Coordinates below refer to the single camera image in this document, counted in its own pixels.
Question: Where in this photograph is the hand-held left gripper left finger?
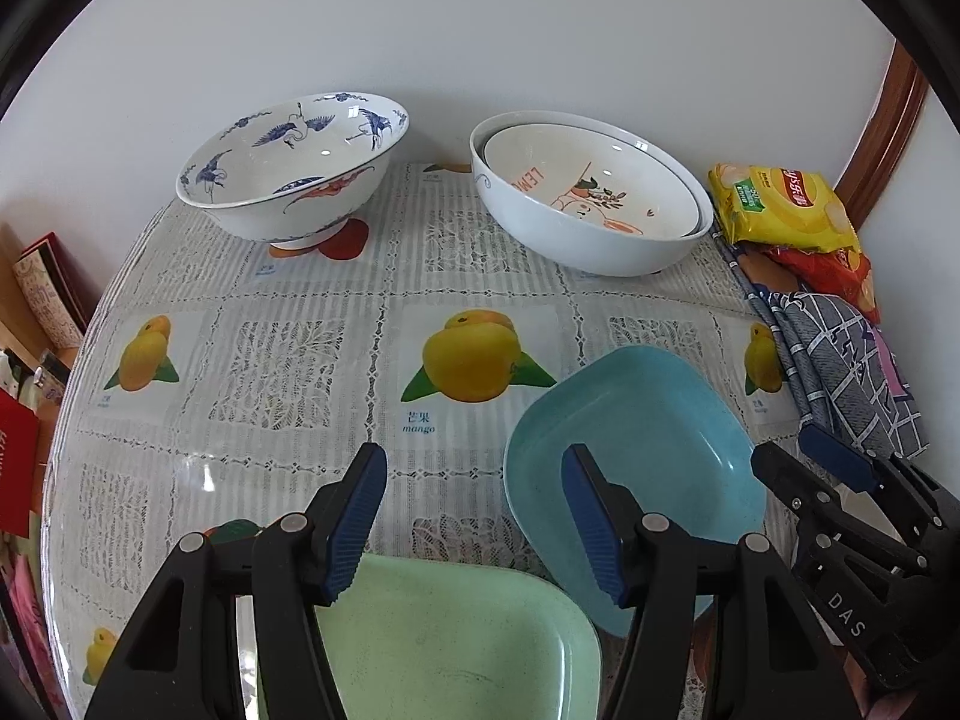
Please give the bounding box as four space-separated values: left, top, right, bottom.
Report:
82 442 389 720

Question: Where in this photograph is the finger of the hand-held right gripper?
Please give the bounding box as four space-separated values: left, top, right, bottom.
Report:
799 425 960 537
751 441 932 580

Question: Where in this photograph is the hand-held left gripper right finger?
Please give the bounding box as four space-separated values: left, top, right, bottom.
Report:
561 444 871 720

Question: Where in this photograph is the light blue square plate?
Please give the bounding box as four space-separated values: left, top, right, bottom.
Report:
504 346 770 637

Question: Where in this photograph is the light green square plate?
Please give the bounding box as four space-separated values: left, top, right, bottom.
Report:
259 551 603 720

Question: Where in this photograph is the grey checked cloth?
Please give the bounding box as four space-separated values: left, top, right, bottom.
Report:
712 236 931 462

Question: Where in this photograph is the fruit print lace tablecloth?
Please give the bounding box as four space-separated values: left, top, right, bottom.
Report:
41 161 960 720

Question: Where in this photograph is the red chips bag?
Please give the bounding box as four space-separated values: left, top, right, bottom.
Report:
765 244 882 327

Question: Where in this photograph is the yellow chips bag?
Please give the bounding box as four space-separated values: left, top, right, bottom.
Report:
709 163 862 254

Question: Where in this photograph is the large white bowl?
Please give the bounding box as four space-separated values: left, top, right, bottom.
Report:
470 111 715 277

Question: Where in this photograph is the orange print white bowl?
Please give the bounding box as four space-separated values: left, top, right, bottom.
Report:
482 124 702 239

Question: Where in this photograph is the pink floral cloth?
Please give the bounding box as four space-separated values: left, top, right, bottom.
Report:
0 532 65 720

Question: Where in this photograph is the red paper bag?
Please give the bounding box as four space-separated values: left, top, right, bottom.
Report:
0 390 40 537

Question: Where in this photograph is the blue crane patterned bowl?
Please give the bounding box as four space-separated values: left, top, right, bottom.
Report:
176 92 411 250

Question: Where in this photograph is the maroon patterned box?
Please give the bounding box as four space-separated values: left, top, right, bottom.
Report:
11 235 102 350

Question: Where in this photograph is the brown wooden door frame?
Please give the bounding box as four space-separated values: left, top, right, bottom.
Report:
832 41 931 230

